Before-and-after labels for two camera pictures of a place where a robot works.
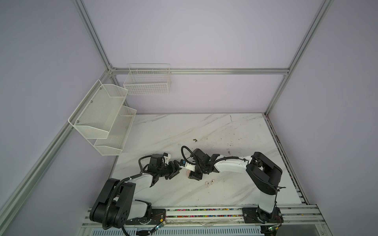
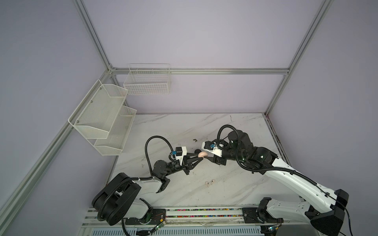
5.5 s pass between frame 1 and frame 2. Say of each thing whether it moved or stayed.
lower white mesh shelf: stayed
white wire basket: stayed
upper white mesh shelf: stayed
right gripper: moved
